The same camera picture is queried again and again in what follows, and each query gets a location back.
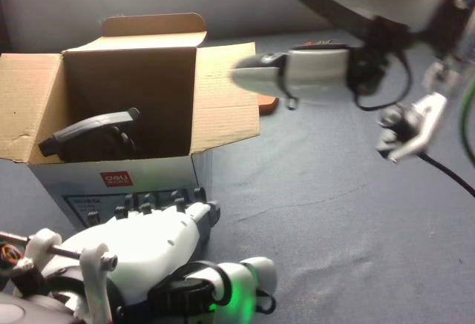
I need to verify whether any open cardboard box blue print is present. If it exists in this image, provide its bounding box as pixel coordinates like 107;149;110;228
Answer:
0;12;261;235

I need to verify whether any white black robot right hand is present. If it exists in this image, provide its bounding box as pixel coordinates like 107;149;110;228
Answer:
229;0;469;112

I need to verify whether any orange brown flat object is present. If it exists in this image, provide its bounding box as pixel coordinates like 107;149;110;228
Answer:
258;93;279;117

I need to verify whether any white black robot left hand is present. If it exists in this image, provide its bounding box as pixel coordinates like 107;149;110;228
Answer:
55;186;278;324

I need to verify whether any amber spray bottle black trigger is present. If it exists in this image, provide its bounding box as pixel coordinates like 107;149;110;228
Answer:
38;107;142;162

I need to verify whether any small red object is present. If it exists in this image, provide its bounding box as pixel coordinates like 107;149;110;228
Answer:
302;39;337;49

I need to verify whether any grey table cloth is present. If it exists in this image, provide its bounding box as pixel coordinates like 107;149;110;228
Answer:
0;30;475;324

